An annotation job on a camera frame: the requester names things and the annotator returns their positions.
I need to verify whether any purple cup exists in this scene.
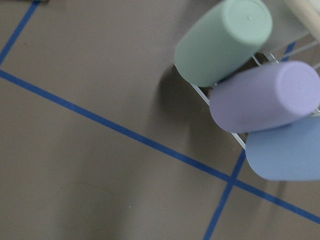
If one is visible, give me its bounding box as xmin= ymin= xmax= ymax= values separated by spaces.
xmin=209 ymin=61 xmax=320 ymax=134

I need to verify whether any blue cup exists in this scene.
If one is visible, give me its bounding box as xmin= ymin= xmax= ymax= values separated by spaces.
xmin=245 ymin=116 xmax=320 ymax=181

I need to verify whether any light green cup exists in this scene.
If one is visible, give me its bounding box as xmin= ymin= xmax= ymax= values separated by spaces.
xmin=174 ymin=0 xmax=273 ymax=87

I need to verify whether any white cup rack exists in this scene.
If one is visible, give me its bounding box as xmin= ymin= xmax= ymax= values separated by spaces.
xmin=191 ymin=0 xmax=320 ymax=151

